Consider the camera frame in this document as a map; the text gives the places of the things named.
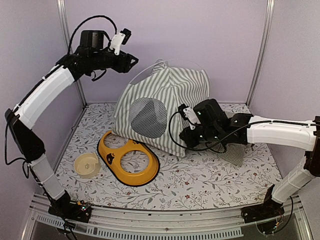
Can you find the green checked cushion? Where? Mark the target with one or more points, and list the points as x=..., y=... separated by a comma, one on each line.
x=232, y=153

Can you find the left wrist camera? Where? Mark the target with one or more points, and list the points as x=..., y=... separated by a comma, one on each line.
x=120, y=38

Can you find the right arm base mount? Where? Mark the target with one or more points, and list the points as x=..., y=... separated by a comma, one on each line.
x=266, y=210

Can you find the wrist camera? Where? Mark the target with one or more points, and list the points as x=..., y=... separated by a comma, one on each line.
x=120, y=38
x=189, y=115

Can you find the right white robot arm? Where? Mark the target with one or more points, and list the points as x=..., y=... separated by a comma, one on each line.
x=301, y=136

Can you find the yellow double bowl holder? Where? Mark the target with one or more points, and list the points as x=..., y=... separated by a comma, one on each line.
x=136, y=151

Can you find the floral patterned table mat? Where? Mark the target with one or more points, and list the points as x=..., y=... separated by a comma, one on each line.
x=200, y=180

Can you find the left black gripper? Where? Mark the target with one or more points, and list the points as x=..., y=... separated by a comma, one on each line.
x=124, y=65

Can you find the front aluminium rail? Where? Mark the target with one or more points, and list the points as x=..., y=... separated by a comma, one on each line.
x=206, y=224

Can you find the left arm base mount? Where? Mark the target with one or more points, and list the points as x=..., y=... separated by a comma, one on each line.
x=67, y=209

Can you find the cream pet bowl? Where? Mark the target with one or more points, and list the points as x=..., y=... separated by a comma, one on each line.
x=87, y=165

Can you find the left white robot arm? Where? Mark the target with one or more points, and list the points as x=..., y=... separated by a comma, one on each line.
x=23, y=117

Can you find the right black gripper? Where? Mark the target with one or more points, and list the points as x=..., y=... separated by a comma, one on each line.
x=185, y=135

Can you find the green striped pet tent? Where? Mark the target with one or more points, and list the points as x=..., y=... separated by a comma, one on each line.
x=144, y=112

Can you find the right aluminium frame post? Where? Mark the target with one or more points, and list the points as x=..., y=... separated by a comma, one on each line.
x=267, y=25

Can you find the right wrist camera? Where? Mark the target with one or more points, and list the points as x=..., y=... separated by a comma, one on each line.
x=189, y=115

